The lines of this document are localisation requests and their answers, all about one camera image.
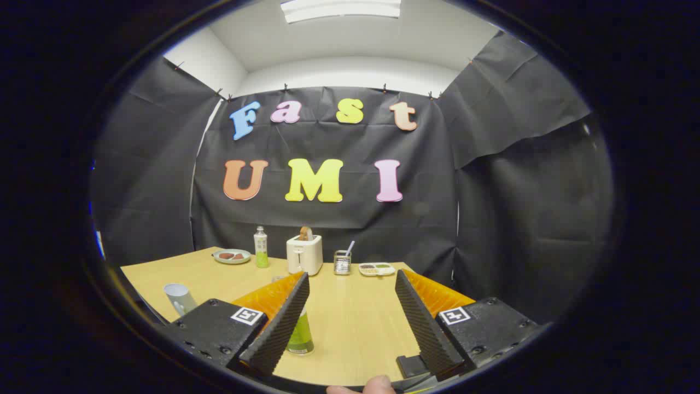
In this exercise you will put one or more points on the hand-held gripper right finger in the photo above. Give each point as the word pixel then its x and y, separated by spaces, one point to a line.
pixel 429 334

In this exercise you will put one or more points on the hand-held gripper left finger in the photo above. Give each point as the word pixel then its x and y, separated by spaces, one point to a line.
pixel 279 334

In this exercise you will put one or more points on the clear juice bottle green label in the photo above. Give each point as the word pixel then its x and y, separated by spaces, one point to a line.
pixel 302 336

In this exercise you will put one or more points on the pale grey cup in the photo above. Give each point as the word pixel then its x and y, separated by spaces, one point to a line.
pixel 180 300

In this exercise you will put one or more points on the capped bottle white green label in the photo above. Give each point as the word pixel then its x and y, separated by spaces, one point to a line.
pixel 261 249

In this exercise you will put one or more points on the wooden table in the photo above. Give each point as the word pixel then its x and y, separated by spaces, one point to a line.
pixel 355 317

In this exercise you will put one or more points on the white toaster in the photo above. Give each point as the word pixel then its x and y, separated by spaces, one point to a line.
pixel 304 257

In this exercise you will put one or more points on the white divided dish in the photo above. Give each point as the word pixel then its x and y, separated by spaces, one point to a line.
pixel 377 269

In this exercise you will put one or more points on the pale green plate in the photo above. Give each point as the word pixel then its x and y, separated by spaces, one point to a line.
pixel 232 260

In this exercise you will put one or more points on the brown bread slice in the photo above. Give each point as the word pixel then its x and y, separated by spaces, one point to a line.
pixel 305 234

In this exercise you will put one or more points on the white spoon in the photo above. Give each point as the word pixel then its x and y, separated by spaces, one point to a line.
pixel 350 247

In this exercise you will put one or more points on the black backdrop cloth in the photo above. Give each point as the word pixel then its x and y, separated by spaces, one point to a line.
pixel 492 219

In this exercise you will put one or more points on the ceiling light panel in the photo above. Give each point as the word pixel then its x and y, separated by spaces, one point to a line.
pixel 340 8

